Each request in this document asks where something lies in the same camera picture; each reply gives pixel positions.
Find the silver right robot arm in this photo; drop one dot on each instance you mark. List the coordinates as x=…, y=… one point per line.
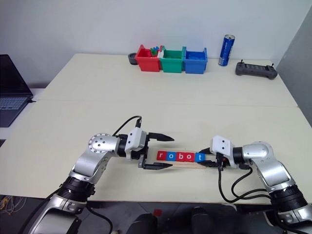
x=270, y=168

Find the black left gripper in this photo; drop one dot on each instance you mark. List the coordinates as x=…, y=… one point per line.
x=143, y=156

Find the green plastic bin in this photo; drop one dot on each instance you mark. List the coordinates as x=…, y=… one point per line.
x=171, y=65

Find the red letter b block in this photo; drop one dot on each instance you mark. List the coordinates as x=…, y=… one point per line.
x=181, y=156

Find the blue drink can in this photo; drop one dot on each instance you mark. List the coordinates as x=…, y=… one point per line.
x=226, y=50

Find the green toy brick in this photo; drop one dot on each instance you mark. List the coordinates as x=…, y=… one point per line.
x=154, y=51

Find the white toy brick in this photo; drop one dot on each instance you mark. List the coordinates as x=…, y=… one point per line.
x=161, y=54

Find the red letter o block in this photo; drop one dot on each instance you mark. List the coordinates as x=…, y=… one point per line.
x=190, y=157

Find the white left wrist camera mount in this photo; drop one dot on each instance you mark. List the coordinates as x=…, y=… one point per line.
x=135, y=141

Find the red letter r block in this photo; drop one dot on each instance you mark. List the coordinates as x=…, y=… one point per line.
x=161, y=156

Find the grey remote controller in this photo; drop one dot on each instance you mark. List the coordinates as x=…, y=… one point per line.
x=256, y=70

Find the blue letter o block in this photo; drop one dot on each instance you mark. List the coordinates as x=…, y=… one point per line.
x=171, y=156

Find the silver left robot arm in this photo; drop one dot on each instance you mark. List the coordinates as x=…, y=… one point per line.
x=90, y=163

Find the wooden letter tray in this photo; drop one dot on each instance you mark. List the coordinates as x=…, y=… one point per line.
x=187, y=165

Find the dark laptop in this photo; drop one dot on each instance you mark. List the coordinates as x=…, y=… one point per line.
x=12, y=85

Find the black round holder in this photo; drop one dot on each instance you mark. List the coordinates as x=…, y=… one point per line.
x=132, y=59

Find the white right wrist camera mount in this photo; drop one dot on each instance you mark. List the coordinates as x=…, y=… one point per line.
x=221, y=146

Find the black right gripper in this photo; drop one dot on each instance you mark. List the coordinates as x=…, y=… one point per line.
x=222, y=162

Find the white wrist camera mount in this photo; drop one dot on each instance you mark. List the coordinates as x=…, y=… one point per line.
x=135, y=141
x=221, y=146

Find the blue plastic bin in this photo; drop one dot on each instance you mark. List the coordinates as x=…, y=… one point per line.
x=193, y=67

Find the blue letter t block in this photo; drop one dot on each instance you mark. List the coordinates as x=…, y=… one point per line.
x=200, y=157

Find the red plastic bin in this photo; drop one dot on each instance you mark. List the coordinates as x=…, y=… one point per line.
x=148, y=63

